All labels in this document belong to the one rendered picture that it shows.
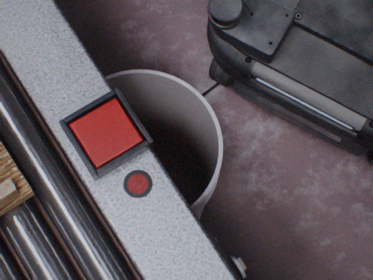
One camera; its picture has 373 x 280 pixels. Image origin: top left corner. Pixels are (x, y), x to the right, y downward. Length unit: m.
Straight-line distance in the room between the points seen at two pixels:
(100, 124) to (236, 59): 0.81
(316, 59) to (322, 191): 0.32
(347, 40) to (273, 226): 0.44
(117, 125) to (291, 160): 1.01
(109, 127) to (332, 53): 0.89
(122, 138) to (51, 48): 0.14
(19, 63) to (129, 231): 0.23
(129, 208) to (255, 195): 0.98
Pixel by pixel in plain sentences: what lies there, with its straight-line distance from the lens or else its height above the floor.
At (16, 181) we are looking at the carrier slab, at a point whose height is 0.94.
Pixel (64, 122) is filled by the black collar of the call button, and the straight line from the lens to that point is 0.93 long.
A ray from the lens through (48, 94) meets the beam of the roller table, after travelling 0.96.
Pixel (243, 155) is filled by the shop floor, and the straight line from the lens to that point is 1.89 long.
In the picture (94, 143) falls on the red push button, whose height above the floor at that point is 0.93.
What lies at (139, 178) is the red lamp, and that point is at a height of 0.92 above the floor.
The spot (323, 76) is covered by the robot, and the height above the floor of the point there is 0.24.
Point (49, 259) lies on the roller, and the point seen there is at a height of 0.92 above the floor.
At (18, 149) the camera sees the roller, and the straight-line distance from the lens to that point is 0.94.
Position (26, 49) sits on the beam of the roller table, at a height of 0.92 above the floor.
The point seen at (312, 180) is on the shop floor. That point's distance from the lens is 1.89.
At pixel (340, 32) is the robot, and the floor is 0.26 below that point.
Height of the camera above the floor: 1.80
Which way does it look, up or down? 71 degrees down
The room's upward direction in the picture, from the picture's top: 1 degrees clockwise
